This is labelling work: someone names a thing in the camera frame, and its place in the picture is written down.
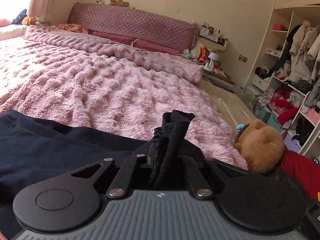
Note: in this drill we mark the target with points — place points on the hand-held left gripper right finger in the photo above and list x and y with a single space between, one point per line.
191 170

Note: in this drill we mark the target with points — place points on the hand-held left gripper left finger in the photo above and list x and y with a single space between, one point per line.
130 166

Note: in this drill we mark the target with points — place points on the black pants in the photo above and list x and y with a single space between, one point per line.
62 150

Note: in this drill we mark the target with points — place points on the person's right forearm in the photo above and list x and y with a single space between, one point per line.
300 170

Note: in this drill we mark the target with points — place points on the large brown teddy bear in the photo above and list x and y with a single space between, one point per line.
262 145

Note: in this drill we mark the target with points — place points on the beige bed platform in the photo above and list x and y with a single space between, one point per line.
232 105

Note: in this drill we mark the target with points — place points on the pink fluffy blanket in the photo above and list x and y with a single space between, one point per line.
112 87

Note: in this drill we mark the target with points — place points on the pale green storage box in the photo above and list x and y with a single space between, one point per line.
250 95

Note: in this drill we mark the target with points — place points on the wooden nightstand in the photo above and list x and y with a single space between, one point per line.
220 77

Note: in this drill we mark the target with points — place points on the white table lamp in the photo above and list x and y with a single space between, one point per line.
214 58

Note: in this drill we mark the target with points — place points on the pile of red clothes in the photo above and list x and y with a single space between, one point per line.
285 105

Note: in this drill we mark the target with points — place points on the red snack bag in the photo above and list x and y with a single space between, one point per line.
203 55

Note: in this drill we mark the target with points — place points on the folded pink fluffy quilt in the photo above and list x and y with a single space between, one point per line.
112 46

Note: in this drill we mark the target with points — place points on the dark pink pillow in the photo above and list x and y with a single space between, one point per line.
112 37
155 47

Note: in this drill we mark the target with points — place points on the pink quilted headboard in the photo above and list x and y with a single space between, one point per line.
140 23

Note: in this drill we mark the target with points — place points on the floral pink pillow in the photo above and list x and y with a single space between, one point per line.
71 28

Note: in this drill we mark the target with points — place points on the hanging coats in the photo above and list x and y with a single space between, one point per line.
301 55

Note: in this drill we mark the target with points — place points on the small brown plush toy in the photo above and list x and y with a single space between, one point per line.
120 3

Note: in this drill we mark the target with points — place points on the small white plush toy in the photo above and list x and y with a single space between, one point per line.
100 2

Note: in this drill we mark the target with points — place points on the orange plush toy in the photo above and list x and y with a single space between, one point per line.
29 20

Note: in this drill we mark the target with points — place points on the white open wardrobe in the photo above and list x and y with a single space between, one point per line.
285 12

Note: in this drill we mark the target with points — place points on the dark patterned cloth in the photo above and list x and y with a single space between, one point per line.
19 17

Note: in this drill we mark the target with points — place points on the pink curtain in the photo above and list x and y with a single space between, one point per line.
41 0

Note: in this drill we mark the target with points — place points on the wall socket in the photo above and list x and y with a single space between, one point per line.
242 58

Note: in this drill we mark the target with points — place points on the white wall shelf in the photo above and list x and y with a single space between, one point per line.
212 37

